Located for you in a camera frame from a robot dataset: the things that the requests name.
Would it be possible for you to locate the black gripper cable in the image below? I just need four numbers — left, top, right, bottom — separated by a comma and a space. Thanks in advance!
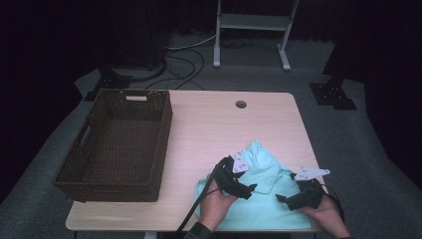
174, 163, 223, 236
320, 183, 346, 223

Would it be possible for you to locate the mint green t-shirt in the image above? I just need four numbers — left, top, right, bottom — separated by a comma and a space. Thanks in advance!
193, 138, 313, 231

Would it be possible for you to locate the thin black floor cable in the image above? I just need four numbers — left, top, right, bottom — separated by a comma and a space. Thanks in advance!
145, 49, 206, 91

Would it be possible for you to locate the white metal stand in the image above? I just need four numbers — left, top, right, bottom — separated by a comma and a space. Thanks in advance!
212, 0, 300, 73

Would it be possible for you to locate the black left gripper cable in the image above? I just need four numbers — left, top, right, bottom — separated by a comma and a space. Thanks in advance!
174, 163, 223, 236

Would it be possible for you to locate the white floor cable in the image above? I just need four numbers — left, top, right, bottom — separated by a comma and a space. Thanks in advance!
165, 34, 217, 52

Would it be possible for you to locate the person's left hand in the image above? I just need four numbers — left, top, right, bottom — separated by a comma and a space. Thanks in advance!
198, 189, 238, 232

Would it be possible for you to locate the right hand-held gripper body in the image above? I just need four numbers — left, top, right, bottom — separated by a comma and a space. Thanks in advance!
291, 166, 331, 211

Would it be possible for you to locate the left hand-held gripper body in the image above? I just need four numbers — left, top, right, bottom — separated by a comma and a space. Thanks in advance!
213, 152, 251, 197

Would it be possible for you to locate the brown wicker basket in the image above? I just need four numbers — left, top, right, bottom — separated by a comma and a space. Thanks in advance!
52, 88, 174, 203

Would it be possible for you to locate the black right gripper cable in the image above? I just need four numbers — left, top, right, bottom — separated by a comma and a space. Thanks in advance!
320, 183, 346, 223

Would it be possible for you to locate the person's right hand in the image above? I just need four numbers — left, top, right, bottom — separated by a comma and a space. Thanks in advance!
299, 195, 352, 239

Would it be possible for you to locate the black stand base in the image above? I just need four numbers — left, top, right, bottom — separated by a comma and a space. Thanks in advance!
309, 74, 358, 112
83, 64, 133, 103

